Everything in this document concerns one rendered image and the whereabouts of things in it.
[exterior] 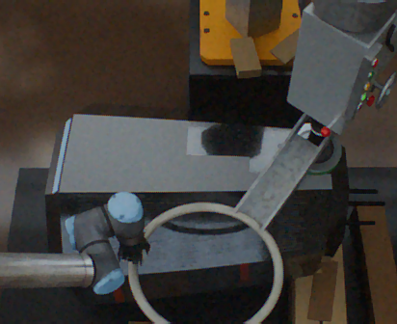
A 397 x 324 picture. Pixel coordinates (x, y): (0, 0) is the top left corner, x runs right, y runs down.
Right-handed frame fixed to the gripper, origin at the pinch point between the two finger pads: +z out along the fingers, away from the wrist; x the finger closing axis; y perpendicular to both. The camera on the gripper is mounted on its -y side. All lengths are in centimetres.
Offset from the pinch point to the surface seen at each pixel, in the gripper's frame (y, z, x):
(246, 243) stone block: -19.6, 17.9, 35.2
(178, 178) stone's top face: -33.7, 3.5, 7.8
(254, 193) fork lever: -27.1, -5.2, 34.9
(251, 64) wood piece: -96, 4, 28
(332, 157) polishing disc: -50, -1, 63
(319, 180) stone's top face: -41, 2, 58
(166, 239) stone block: -15.9, 17.3, 6.4
